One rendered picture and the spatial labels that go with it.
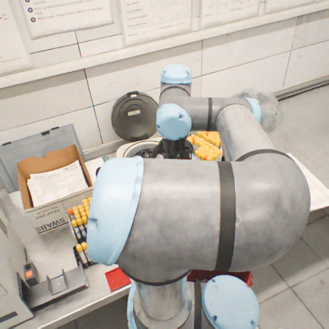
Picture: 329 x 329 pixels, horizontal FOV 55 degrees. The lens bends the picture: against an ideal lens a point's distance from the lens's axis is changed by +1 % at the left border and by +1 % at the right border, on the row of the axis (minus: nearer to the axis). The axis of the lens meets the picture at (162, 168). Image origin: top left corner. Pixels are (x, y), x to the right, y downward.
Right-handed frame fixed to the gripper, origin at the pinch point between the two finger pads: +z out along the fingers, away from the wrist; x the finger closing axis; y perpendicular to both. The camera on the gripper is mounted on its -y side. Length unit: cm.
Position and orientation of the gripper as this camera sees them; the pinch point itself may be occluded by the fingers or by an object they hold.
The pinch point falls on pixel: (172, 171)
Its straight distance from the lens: 98.7
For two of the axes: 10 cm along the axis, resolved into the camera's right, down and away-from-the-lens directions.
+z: 0.1, 7.2, 6.9
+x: 9.7, -1.8, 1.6
